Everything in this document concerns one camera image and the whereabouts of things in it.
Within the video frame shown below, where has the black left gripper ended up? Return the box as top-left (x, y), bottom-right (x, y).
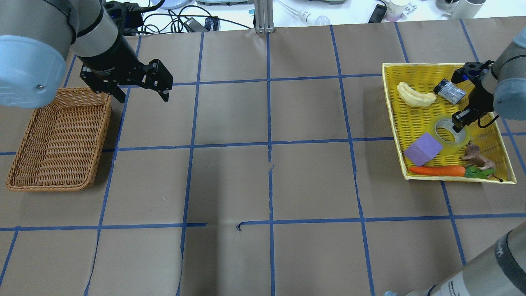
top-left (78, 35), bottom-right (173, 104)

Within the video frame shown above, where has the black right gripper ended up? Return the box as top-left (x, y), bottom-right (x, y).
top-left (451, 76), bottom-right (494, 132)

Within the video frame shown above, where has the yellow tape roll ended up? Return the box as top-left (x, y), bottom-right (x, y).
top-left (425, 114), bottom-right (471, 155)

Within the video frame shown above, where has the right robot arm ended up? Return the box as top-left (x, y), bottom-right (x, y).
top-left (382, 30), bottom-right (526, 296)

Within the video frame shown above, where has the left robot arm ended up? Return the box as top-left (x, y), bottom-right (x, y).
top-left (0, 0), bottom-right (173, 109)

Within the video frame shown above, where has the brown toy animal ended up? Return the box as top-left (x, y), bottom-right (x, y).
top-left (461, 142), bottom-right (503, 183)

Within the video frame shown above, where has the purple foam cube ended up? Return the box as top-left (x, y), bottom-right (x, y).
top-left (403, 132), bottom-right (444, 167)

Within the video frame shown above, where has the orange toy carrot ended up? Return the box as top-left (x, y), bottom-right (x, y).
top-left (409, 165), bottom-right (497, 180)

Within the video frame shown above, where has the yellow woven basket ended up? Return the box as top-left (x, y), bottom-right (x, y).
top-left (382, 62), bottom-right (517, 184)

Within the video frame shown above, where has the yellow toy banana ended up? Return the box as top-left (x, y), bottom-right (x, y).
top-left (397, 82), bottom-right (436, 108)

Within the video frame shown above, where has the black power adapter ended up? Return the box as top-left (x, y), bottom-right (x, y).
top-left (183, 16), bottom-right (220, 32)

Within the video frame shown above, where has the blue plate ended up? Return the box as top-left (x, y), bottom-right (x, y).
top-left (158, 0), bottom-right (189, 10)

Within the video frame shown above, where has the brown wicker basket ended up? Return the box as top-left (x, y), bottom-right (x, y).
top-left (6, 87), bottom-right (112, 192)

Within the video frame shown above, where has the white purple jar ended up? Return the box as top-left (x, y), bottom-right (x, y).
top-left (384, 0), bottom-right (410, 22)

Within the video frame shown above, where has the white light bulb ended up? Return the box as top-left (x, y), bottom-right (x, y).
top-left (297, 11), bottom-right (331, 26)

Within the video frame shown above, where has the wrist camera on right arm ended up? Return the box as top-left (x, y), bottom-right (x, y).
top-left (450, 60), bottom-right (494, 84)

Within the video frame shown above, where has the aluminium frame post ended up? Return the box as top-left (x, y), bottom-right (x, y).
top-left (254, 0), bottom-right (275, 34)

